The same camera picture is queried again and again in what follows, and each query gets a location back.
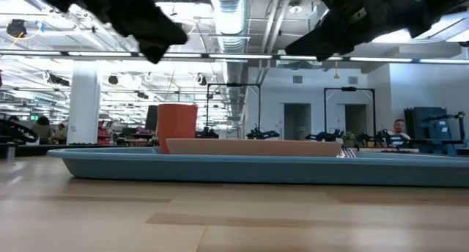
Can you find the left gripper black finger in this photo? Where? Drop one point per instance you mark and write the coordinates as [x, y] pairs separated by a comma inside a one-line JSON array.
[[154, 52], [165, 32]]

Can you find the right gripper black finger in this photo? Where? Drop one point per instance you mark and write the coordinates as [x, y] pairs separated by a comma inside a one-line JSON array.
[[322, 37], [326, 53]]

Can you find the orange plastic cup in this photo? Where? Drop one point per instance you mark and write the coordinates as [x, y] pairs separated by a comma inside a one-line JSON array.
[[177, 124]]

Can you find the peach orange plate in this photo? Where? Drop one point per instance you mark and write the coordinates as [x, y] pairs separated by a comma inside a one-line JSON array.
[[253, 147]]

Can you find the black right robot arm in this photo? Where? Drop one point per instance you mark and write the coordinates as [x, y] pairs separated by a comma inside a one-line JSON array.
[[443, 3]]

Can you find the blue plastic tray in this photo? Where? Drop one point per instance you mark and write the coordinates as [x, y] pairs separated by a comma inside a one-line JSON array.
[[256, 169]]

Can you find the black monitor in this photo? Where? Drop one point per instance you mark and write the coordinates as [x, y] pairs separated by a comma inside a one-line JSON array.
[[151, 118]]

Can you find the grey door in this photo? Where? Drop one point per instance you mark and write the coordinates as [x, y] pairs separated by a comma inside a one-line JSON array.
[[355, 120], [297, 122]]

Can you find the long linear ceiling light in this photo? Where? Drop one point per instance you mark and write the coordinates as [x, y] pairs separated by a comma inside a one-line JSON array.
[[238, 56]]

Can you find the small green potted plant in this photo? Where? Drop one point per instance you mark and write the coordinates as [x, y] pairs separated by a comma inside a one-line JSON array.
[[348, 136]]

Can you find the white room column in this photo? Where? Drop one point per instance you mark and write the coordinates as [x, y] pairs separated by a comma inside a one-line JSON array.
[[83, 105]]

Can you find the red shelf items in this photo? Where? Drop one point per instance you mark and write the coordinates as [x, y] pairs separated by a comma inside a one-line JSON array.
[[104, 133]]

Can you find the person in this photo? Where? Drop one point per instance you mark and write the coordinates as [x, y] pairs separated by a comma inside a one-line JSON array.
[[42, 129], [61, 130], [399, 127]]

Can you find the black ceiling-hung device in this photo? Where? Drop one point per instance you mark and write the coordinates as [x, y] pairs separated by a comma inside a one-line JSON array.
[[16, 28]]

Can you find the blue grey cabinet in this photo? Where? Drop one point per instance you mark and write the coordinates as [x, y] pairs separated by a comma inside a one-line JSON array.
[[427, 133]]

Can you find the black curved object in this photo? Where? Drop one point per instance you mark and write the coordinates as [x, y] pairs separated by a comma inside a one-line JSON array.
[[18, 133]]

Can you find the black camera gantry frame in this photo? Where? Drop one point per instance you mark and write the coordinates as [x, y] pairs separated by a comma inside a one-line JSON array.
[[348, 88], [234, 84]]

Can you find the silver ventilation duct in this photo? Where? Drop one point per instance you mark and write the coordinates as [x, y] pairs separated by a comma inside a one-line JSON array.
[[231, 21]]

